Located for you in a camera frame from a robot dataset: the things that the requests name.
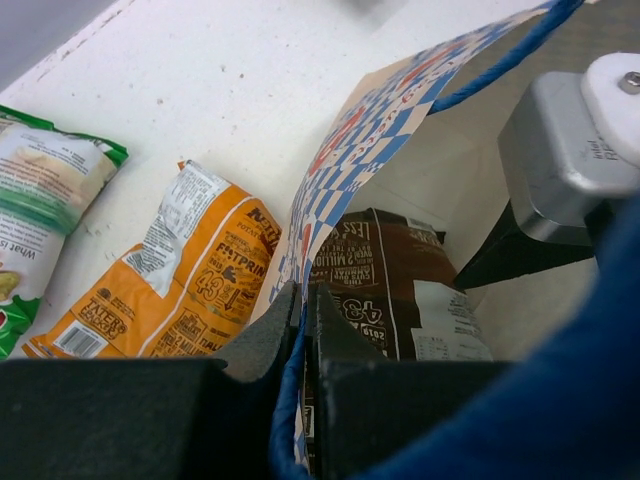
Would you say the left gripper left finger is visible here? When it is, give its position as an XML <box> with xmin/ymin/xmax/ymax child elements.
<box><xmin>1</xmin><ymin>282</ymin><xmax>298</xmax><ymax>479</ymax></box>

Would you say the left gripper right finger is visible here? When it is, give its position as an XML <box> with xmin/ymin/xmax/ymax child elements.
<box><xmin>304</xmin><ymin>285</ymin><xmax>508</xmax><ymax>479</ymax></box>

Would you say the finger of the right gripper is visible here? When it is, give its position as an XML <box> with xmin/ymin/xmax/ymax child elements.
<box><xmin>454</xmin><ymin>203</ymin><xmax>600</xmax><ymax>290</ymax></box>

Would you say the orange chips bag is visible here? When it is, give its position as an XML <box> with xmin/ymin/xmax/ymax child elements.
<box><xmin>22</xmin><ymin>161</ymin><xmax>281</xmax><ymax>359</ymax></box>

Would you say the blue checkered paper bag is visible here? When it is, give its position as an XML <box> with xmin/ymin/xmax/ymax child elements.
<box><xmin>253</xmin><ymin>1</ymin><xmax>639</xmax><ymax>479</ymax></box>

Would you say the green cassava chips bag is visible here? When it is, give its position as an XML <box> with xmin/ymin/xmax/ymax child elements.
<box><xmin>1</xmin><ymin>107</ymin><xmax>129</xmax><ymax>359</ymax></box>

